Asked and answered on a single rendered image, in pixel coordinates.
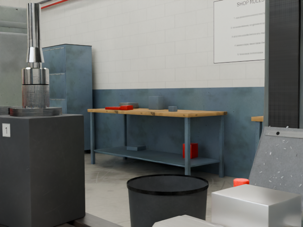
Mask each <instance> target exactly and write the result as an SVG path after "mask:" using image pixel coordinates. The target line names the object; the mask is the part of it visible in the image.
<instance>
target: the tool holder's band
mask: <svg viewBox="0 0 303 227"><path fill-rule="evenodd" d="M25 73H44V74H49V69H48V68H22V69H21V74H25Z"/></svg>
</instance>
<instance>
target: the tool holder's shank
mask: <svg viewBox="0 0 303 227"><path fill-rule="evenodd" d="M27 37H28V50H27V56H26V63H28V67H29V68H42V63H44V58H43V52H42V45H41V4H38V3H27Z"/></svg>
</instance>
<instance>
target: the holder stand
mask: <svg viewBox="0 0 303 227"><path fill-rule="evenodd" d="M85 215H86V214H85V160H84V116H83V115H82V114H62V107H49V108H33V109H27V108H22V106H0V224H3V225H6V226H9V227H54V226H57V225H60V224H63V223H66V222H70V221H73V220H75V219H78V218H82V217H85Z"/></svg>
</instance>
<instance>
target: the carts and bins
mask: <svg viewBox="0 0 303 227"><path fill-rule="evenodd" d="M208 187H209V182H208V181H207V180H206V179H203V178H201V177H196V176H190V175H181V174H154V175H145V176H140V177H135V178H132V179H130V180H128V181H127V188H128V194H129V210H130V222H131V227H152V226H153V225H154V223H156V222H159V221H163V220H166V219H169V218H173V217H177V216H182V215H188V216H191V217H195V218H198V219H202V220H206V207H207V189H208Z"/></svg>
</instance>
